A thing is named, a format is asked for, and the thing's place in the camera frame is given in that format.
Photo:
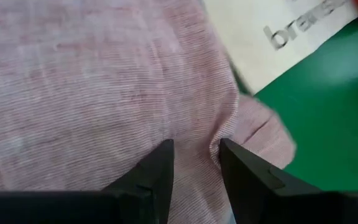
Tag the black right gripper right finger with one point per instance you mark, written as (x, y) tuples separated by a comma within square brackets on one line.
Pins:
[(291, 208)]

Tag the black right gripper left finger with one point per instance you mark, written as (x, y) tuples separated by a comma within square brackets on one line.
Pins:
[(104, 208)]

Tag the pink garment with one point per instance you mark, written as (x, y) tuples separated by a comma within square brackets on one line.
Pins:
[(89, 93)]

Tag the white printed tote bag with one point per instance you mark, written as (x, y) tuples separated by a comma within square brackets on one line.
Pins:
[(259, 46)]

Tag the green table mat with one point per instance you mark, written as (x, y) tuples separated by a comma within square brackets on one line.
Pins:
[(328, 124)]

